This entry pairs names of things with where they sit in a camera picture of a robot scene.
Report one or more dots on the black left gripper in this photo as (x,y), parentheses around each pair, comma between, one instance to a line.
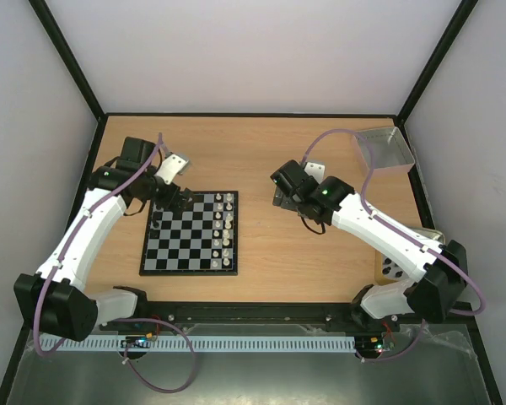
(168,203)

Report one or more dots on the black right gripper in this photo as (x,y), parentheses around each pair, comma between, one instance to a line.
(284,201)

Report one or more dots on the black white chess board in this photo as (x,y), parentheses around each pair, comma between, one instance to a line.
(178,244)

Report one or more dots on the gold metal tin tray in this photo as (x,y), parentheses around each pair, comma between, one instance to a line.
(407,264)

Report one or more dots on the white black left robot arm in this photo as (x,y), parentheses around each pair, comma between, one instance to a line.
(53,298)

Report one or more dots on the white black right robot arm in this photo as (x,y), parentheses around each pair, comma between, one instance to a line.
(434,272)

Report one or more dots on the white chess piece row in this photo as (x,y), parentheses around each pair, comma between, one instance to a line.
(224,234)

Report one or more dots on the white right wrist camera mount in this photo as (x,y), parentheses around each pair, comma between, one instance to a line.
(315,169)

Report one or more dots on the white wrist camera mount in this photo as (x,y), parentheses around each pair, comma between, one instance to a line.
(172,166)
(315,169)

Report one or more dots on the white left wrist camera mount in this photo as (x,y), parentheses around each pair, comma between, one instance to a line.
(172,166)

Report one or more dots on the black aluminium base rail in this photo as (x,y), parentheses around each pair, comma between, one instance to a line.
(253,314)

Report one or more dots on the white slotted cable duct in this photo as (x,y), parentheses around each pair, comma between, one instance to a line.
(213,344)

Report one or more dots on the black frame post left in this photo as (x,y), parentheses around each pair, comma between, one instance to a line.
(59,41)

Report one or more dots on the black frame post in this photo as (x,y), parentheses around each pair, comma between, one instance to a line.
(59,41)
(446,40)

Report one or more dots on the black frame post right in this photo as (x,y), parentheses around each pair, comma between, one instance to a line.
(446,40)

